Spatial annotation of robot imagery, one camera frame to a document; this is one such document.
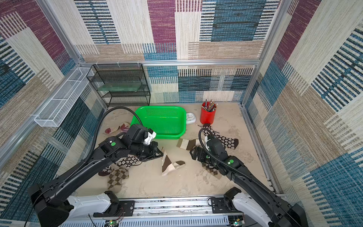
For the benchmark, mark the black wire mesh shelf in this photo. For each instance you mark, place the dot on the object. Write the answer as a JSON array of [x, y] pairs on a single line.
[[100, 74]]

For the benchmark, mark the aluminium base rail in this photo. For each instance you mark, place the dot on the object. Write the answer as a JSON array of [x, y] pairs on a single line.
[[194, 211]]

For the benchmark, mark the green glass plate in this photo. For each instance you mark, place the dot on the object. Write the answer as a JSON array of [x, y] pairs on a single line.
[[120, 87]]

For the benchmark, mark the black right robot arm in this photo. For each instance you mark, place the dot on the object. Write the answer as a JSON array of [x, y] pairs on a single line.
[[252, 198]]

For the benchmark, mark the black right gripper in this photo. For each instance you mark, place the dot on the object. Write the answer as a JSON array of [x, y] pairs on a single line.
[[200, 154]]

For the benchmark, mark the pink purple striped sock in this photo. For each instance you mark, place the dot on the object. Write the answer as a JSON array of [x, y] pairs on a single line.
[[123, 127]]

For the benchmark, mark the brown argyle sock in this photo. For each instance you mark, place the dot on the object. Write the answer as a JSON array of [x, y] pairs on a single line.
[[116, 178], [211, 170]]

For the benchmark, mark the green plastic basket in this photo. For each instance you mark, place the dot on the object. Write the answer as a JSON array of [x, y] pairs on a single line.
[[169, 123]]

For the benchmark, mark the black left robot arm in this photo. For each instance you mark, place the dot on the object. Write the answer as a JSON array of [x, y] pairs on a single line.
[[54, 203]]

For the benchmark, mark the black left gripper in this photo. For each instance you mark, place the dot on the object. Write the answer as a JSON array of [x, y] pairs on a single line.
[[154, 155]]

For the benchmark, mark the cream brown striped sock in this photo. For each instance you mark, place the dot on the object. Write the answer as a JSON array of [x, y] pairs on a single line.
[[188, 144], [168, 166]]

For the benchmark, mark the dark floral pattern sock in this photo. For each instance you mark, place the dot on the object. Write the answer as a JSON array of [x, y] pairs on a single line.
[[227, 142]]

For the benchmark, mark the white wire wall basket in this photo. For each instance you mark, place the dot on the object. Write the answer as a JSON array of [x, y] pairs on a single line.
[[58, 107]]

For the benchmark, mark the red pencil cup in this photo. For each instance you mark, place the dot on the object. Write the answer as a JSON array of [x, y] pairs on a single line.
[[208, 112]]

